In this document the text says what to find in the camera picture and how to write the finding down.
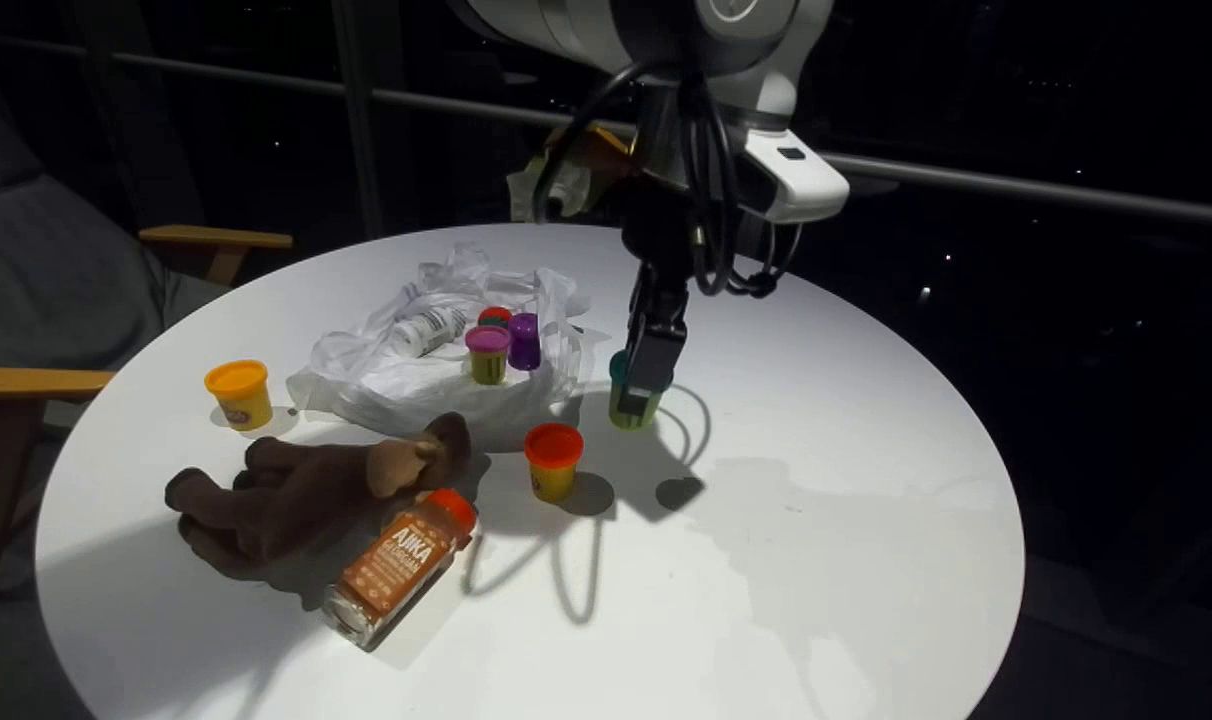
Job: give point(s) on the white plastic bag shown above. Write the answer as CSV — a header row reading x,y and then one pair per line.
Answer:
x,y
366,383

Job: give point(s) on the dark vertical window post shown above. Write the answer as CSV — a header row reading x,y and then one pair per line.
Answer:
x,y
362,122

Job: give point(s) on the red-orange lid play dough tub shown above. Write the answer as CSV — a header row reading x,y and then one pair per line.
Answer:
x,y
555,462

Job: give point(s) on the orange cup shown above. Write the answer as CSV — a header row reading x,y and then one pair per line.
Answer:
x,y
239,392

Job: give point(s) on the teal lid play dough tub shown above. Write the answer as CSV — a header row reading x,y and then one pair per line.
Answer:
x,y
626,406

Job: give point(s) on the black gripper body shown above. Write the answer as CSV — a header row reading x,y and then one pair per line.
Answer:
x,y
685,234

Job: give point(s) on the wooden armchair with grey cushion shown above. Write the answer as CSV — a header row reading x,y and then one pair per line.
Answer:
x,y
47,295

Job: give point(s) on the purple play dough tub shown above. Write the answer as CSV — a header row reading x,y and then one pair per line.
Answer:
x,y
526,343

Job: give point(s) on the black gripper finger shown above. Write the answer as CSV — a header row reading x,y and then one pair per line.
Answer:
x,y
649,355
683,313

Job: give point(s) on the metal window railing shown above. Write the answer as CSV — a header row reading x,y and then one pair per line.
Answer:
x,y
1030,186

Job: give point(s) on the crumpled tape wad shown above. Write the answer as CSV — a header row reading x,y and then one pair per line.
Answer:
x,y
585,181

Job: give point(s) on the brown plush moose toy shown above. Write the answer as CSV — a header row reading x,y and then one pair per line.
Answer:
x,y
284,500

